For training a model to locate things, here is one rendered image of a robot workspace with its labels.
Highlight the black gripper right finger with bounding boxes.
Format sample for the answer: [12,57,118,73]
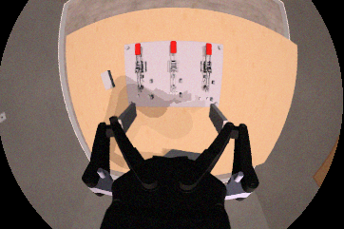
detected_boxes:
[179,104,259,201]

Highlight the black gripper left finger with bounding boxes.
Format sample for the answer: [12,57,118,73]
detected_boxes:
[82,103,159,197]

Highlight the toggle clamp with red handle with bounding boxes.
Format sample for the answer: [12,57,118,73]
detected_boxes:
[168,41,180,93]
[135,43,146,92]
[201,43,212,92]

